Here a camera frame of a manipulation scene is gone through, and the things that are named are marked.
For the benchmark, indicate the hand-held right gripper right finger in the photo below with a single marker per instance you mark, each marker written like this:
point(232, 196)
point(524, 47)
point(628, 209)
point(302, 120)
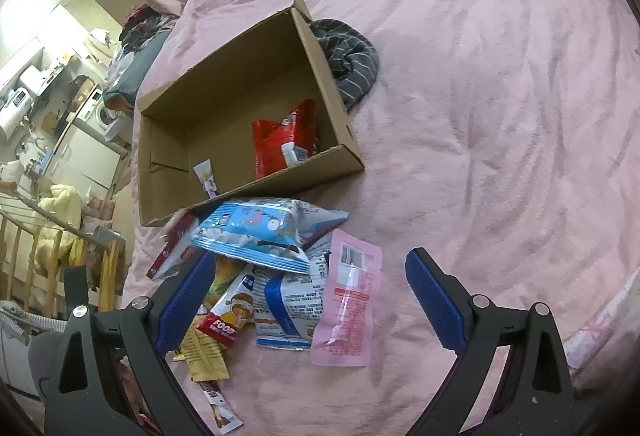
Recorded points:
point(430, 296)

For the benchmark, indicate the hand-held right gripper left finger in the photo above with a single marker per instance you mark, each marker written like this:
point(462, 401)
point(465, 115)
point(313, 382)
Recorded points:
point(187, 296)

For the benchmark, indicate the blue cartoon print snack bag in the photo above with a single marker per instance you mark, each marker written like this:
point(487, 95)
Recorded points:
point(250, 221)

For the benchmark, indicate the brown cardboard box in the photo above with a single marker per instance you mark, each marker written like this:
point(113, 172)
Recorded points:
point(210, 116)

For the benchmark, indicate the wooden railing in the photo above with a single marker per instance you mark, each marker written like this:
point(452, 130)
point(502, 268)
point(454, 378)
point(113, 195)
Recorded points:
point(107, 266)

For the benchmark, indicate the yellow snack bag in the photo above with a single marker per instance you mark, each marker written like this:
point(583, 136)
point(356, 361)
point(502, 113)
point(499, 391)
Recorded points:
point(225, 273)

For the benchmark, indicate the red yellow snack packet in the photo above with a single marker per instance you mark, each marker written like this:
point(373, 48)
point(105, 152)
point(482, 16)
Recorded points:
point(230, 316)

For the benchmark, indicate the red snack box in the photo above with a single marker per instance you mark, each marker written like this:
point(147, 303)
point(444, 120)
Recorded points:
point(172, 251)

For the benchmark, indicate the tan yellow flat packet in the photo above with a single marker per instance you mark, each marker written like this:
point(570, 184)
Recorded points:
point(205, 356)

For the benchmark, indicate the pale yellow cloth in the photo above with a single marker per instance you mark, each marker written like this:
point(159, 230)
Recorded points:
point(60, 216)

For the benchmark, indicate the pink translucent packet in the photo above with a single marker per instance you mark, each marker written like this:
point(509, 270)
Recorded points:
point(345, 316)

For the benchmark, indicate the white blue striped snack bag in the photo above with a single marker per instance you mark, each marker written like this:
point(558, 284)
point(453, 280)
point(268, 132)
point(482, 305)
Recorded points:
point(295, 301)

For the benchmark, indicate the white red stick packet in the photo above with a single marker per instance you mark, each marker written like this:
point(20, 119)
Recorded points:
point(220, 408)

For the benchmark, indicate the white purple stick packet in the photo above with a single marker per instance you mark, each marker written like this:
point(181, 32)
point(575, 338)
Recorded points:
point(206, 178)

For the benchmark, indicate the white cabinet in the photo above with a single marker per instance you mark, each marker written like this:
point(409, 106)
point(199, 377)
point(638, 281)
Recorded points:
point(85, 161)

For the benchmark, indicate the red snack bag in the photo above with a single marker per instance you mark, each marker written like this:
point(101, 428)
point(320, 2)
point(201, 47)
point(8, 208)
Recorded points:
point(272, 146)

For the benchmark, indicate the white pink printed pillow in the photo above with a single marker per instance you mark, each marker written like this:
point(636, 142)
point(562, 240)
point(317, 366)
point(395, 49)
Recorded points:
point(600, 331)

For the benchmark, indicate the white washing machine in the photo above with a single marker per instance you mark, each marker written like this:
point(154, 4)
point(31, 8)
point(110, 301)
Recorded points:
point(97, 114)

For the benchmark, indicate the pink blanket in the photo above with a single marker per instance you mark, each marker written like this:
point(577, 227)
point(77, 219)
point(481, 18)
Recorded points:
point(475, 116)

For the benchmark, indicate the white kitchen appliance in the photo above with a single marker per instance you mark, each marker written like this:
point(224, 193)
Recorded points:
point(15, 111)

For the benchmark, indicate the pile of clothes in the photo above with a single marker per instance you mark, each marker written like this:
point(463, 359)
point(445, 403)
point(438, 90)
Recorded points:
point(135, 66)

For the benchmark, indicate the grey striped cloth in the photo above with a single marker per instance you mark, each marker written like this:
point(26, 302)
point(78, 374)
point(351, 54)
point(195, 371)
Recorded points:
point(350, 61)

